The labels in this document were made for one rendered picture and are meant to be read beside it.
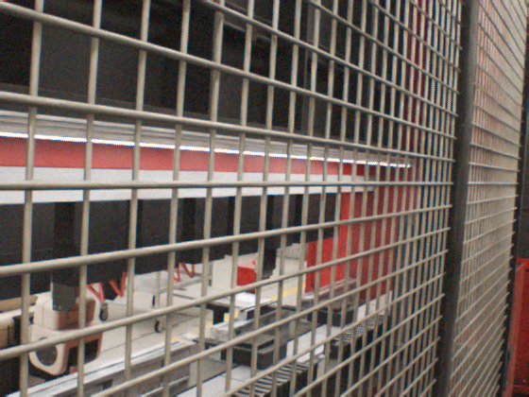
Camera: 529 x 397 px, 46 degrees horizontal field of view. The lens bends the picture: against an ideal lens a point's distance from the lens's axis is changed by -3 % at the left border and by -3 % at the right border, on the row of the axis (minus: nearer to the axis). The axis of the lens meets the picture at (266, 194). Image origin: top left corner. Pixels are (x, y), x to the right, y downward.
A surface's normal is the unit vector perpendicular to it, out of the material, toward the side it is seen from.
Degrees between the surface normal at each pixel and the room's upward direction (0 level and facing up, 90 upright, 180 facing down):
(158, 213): 90
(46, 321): 90
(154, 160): 90
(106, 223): 90
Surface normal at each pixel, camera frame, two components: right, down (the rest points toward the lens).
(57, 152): 0.88, 0.08
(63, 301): -0.40, 0.02
